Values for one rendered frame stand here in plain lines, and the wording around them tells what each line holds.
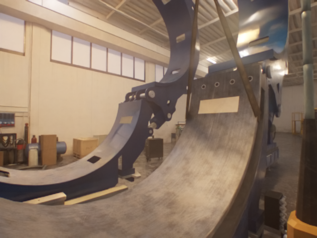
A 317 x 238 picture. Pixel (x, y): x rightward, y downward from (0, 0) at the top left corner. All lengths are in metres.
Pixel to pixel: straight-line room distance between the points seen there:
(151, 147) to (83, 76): 5.56
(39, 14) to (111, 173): 8.42
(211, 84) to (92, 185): 2.02
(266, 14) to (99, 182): 3.82
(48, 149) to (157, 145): 4.43
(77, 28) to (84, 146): 5.86
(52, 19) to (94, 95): 3.97
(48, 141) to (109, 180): 5.49
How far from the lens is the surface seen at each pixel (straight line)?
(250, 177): 1.41
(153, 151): 7.42
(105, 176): 2.65
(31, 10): 9.90
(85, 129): 9.94
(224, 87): 1.71
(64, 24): 10.06
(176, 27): 4.87
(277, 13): 3.72
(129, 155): 2.79
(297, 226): 0.45
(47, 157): 7.97
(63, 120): 9.60
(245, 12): 3.96
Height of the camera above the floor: 1.69
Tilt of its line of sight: 1 degrees up
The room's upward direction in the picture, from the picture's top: straight up
